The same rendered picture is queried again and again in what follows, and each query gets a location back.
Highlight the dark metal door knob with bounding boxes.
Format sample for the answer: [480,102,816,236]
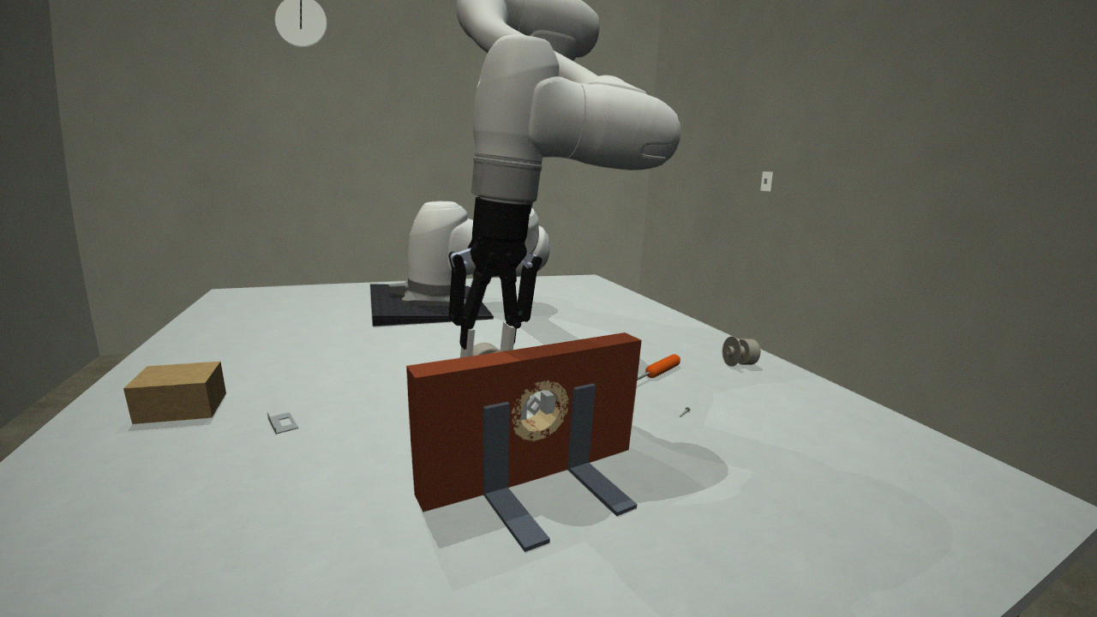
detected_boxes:
[722,337,760,367]

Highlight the brown rectangular box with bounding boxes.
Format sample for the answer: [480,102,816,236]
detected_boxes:
[123,362,226,424]

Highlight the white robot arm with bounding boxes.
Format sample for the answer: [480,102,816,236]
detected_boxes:
[388,0,681,307]

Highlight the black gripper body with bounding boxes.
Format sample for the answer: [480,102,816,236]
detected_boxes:
[468,197,531,277]

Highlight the brown wooden door slab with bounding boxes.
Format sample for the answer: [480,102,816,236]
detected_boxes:
[406,332,642,512]

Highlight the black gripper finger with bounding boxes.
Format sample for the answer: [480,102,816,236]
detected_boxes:
[449,249,499,357]
[499,253,543,351]

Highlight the orange-handled screwdriver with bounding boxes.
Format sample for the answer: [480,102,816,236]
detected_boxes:
[638,354,680,380]

